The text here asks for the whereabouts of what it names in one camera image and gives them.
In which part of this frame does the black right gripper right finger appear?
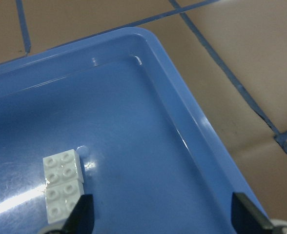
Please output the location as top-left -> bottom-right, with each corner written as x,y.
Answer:
231,193 -> 274,234

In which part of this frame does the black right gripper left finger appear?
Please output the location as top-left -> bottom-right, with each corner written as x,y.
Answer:
60,194 -> 95,234

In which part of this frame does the white block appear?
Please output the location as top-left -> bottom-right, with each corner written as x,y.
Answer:
42,149 -> 84,188
45,180 -> 84,224

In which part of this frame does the blue plastic tray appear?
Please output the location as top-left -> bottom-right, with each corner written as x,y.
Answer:
0,27 -> 260,234

